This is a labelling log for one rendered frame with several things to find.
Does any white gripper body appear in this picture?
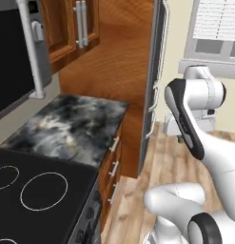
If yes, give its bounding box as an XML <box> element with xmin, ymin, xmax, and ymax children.
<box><xmin>162</xmin><ymin>113</ymin><xmax>218</xmax><ymax>137</ymax></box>

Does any wooden drawer front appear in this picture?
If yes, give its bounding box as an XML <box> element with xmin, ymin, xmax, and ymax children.
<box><xmin>99</xmin><ymin>146</ymin><xmax>123</xmax><ymax>192</ymax></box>
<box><xmin>107</xmin><ymin>124</ymin><xmax>124</xmax><ymax>164</ymax></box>
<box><xmin>99</xmin><ymin>173</ymin><xmax>122</xmax><ymax>231</ymax></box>

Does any grey fridge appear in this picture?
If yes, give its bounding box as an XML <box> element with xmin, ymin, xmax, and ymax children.
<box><xmin>137</xmin><ymin>0</ymin><xmax>171</xmax><ymax>176</ymax></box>

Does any tall wooden cabinet panel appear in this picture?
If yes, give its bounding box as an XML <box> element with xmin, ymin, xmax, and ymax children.
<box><xmin>57</xmin><ymin>0</ymin><xmax>155</xmax><ymax>179</ymax></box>

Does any white window blind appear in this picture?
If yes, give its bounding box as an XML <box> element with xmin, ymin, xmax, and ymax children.
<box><xmin>192</xmin><ymin>0</ymin><xmax>235</xmax><ymax>42</ymax></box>

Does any black hob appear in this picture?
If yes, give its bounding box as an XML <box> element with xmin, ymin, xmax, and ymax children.
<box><xmin>0</xmin><ymin>147</ymin><xmax>104</xmax><ymax>244</ymax></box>

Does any wide wooden cupboard door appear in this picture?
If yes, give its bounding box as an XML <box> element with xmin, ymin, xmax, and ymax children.
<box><xmin>39</xmin><ymin>0</ymin><xmax>81</xmax><ymax>66</ymax></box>

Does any black microwave oven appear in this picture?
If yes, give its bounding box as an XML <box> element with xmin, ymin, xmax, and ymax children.
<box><xmin>0</xmin><ymin>0</ymin><xmax>54</xmax><ymax>123</ymax></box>

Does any short silver fridge handle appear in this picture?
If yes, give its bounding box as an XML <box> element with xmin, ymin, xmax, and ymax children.
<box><xmin>147</xmin><ymin>83</ymin><xmax>160</xmax><ymax>112</ymax></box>
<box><xmin>145</xmin><ymin>111</ymin><xmax>158</xmax><ymax>140</ymax></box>

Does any silver drawer handle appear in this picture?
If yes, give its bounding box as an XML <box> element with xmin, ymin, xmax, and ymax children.
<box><xmin>108</xmin><ymin>160</ymin><xmax>121</xmax><ymax>178</ymax></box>
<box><xmin>108</xmin><ymin>135</ymin><xmax>121</xmax><ymax>153</ymax></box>
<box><xmin>108</xmin><ymin>182</ymin><xmax>119</xmax><ymax>206</ymax></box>

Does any white window frame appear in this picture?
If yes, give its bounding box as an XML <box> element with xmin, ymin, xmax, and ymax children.
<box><xmin>178</xmin><ymin>0</ymin><xmax>235</xmax><ymax>80</ymax></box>

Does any long silver fridge handle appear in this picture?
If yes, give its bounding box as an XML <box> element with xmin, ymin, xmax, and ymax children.
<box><xmin>156</xmin><ymin>0</ymin><xmax>171</xmax><ymax>84</ymax></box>

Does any silver cupboard door handle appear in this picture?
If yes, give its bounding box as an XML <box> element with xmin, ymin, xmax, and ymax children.
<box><xmin>72</xmin><ymin>0</ymin><xmax>84</xmax><ymax>50</ymax></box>
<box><xmin>81</xmin><ymin>0</ymin><xmax>90</xmax><ymax>48</ymax></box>

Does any white microwave handle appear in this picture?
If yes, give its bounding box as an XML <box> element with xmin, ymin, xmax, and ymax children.
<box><xmin>15</xmin><ymin>0</ymin><xmax>47</xmax><ymax>100</ymax></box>

